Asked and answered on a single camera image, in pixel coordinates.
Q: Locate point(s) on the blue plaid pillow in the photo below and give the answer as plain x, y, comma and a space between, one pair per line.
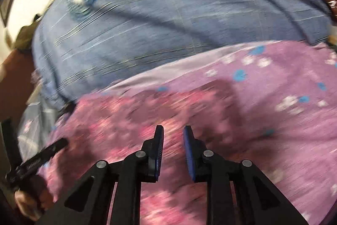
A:
85, 45

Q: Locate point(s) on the purple floral bedsheet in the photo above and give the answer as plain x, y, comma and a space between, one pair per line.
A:
287, 92

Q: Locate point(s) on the mauve pink floral garment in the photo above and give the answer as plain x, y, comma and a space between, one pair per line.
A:
108, 127

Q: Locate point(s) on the left hand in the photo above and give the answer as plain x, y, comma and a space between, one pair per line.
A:
35, 199

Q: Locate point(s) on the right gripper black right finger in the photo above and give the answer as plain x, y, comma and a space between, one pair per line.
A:
237, 192

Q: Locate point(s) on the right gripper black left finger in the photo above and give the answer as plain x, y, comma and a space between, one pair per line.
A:
109, 193

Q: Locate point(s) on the olive green cloth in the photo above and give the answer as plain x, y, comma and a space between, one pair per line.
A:
25, 36

